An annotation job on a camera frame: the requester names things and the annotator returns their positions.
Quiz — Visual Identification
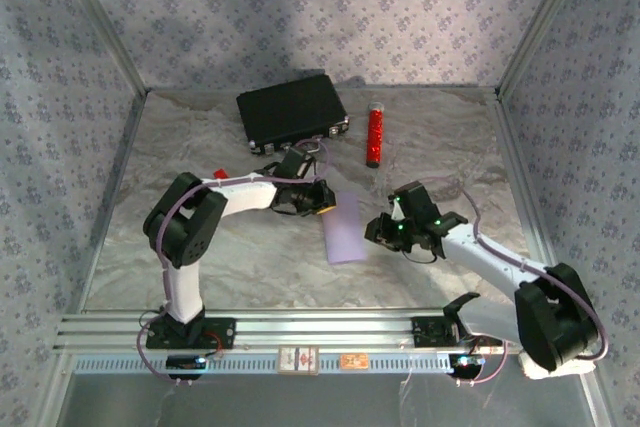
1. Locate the red glitter tube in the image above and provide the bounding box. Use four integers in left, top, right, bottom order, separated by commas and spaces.
366, 101, 385, 170

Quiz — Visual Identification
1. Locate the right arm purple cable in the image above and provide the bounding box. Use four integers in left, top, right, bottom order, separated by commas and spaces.
399, 175, 610, 388

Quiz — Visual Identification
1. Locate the white printed label card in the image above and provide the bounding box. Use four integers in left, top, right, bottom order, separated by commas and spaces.
277, 345, 321, 377

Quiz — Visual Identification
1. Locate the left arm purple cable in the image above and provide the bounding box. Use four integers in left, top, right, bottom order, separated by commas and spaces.
137, 139, 331, 388

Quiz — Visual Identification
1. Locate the aluminium side frame bar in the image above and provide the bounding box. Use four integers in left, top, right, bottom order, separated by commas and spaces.
37, 89, 149, 427
492, 89, 619, 427

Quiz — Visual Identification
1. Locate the right controller board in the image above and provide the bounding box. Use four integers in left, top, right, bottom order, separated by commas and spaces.
448, 352, 486, 379

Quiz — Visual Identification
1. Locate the slotted grey cable duct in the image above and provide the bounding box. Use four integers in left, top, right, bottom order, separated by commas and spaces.
72, 352, 454, 376

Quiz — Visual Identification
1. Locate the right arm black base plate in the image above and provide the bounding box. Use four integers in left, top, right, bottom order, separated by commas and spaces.
412, 315, 504, 348

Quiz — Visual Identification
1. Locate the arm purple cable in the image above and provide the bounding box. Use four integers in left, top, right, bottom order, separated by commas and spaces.
399, 175, 610, 388
137, 139, 331, 388

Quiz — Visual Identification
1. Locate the aluminium frame post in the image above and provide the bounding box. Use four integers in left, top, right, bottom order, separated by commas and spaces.
494, 0, 596, 101
52, 0, 151, 98

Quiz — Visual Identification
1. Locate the aluminium mounting rail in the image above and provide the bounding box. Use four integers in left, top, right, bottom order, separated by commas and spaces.
54, 310, 594, 354

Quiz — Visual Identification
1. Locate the controller board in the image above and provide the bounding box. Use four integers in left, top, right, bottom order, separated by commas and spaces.
166, 354, 209, 381
448, 352, 486, 379

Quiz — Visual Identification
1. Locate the black briefcase with metal handle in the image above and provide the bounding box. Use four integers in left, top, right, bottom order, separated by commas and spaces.
235, 73, 351, 157

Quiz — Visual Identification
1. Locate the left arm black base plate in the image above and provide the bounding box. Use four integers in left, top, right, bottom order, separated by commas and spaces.
144, 316, 237, 351

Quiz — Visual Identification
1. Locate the left controller board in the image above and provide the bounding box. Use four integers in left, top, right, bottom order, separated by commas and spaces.
166, 354, 209, 381

